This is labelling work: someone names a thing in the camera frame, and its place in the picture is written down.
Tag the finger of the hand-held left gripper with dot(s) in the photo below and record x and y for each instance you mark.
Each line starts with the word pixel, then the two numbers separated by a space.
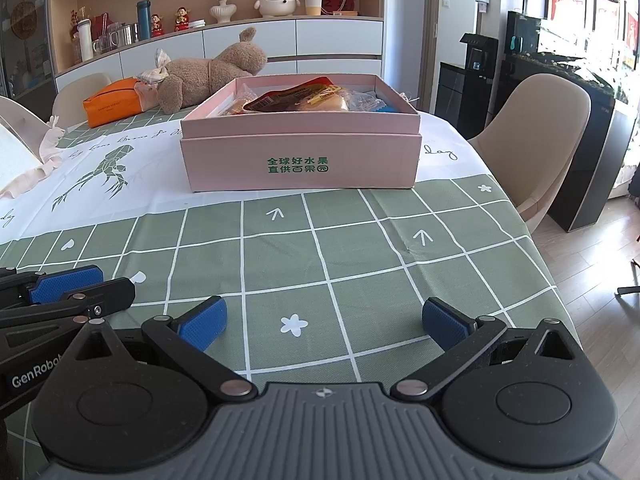
pixel 112 292
pixel 65 285

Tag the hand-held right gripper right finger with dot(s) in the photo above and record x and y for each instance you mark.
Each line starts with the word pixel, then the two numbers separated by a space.
pixel 445 322

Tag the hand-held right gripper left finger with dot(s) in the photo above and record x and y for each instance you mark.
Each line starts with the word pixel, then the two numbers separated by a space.
pixel 202 322

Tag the pink cardboard box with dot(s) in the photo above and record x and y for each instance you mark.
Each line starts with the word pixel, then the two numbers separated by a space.
pixel 225 160

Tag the clear crinkled snack packet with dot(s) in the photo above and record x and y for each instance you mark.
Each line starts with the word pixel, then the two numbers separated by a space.
pixel 362 99

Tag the brown red snack packet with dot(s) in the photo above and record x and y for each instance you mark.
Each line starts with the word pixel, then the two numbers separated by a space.
pixel 290 99

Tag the pale bread packet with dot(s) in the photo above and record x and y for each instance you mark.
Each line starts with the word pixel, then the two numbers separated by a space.
pixel 327 104

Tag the white printed paper bag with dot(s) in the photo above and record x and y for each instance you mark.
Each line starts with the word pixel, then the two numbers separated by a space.
pixel 15 160

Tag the translucent white chair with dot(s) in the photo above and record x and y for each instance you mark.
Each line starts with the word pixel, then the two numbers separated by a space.
pixel 15 112

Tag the orange tissue pouch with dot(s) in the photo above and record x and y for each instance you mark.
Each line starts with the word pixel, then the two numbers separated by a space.
pixel 112 105

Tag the beige chair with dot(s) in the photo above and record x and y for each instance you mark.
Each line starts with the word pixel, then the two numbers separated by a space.
pixel 540 130
pixel 80 92

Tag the black water dispenser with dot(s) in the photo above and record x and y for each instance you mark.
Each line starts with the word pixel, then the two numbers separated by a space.
pixel 460 95

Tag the brown plush bear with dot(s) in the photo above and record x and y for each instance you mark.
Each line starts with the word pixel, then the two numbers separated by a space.
pixel 200 77

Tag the glass mug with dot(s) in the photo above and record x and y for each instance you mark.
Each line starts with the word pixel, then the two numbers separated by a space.
pixel 101 45

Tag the glass door cabinet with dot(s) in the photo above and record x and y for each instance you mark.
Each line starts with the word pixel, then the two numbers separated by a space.
pixel 25 35

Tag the steel mug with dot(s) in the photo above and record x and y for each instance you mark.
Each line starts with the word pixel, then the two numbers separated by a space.
pixel 124 34

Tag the red gift bag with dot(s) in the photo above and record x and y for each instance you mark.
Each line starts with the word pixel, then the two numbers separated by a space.
pixel 102 21

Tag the red figurine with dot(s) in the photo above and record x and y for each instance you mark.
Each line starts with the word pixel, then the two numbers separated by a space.
pixel 157 26
pixel 182 20

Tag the blue thermos bottle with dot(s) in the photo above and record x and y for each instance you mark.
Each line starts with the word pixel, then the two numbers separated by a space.
pixel 144 20

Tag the white vase with flowers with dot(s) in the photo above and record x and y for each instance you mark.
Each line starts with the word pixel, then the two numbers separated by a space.
pixel 223 11

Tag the white sideboard cabinet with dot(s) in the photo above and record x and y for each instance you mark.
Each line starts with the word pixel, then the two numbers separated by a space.
pixel 325 35

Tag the yellow white cup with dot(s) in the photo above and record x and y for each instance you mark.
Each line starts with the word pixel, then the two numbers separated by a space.
pixel 313 2

